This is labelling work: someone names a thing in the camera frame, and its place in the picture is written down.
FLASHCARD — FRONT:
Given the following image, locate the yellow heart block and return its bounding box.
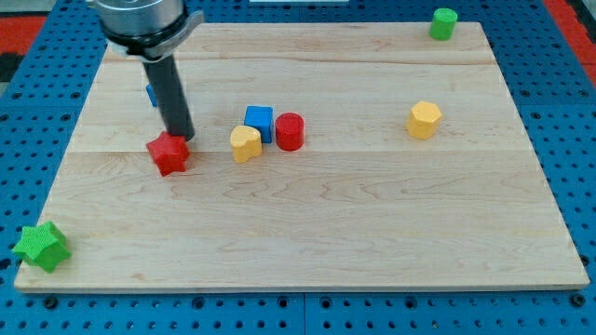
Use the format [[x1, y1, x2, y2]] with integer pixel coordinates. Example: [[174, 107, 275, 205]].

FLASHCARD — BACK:
[[230, 126, 263, 164]]

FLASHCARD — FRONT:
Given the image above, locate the blue cube block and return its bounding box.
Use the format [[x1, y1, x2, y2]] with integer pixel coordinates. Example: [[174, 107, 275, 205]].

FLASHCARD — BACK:
[[244, 105, 274, 143]]

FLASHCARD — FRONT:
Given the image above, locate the red star block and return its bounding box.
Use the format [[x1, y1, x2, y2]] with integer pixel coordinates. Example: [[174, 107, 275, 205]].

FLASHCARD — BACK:
[[146, 131, 190, 177]]

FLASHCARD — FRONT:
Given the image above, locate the green star block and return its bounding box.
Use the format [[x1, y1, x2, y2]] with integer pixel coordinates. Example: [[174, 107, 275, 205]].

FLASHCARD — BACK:
[[11, 221, 72, 273]]

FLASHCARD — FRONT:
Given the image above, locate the light wooden board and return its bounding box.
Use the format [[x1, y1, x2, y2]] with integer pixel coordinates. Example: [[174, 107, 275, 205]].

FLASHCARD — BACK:
[[14, 22, 589, 293]]

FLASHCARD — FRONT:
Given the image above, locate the red cylinder block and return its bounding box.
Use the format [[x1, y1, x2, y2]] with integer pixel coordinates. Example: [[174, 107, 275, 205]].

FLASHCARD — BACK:
[[275, 112, 305, 152]]

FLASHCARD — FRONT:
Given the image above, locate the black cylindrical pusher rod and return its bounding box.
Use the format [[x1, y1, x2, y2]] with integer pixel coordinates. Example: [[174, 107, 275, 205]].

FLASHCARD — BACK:
[[143, 55, 195, 141]]

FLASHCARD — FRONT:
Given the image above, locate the green cylinder block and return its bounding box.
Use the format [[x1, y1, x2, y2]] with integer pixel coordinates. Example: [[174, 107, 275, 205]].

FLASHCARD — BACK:
[[429, 7, 458, 41]]

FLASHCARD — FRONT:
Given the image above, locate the yellow hexagon block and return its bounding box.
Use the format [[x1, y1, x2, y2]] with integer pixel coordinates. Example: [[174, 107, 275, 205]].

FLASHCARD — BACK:
[[406, 100, 442, 140]]

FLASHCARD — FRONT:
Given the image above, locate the blue block behind rod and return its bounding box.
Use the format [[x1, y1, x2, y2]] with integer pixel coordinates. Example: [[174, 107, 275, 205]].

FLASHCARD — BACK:
[[145, 84, 157, 107]]

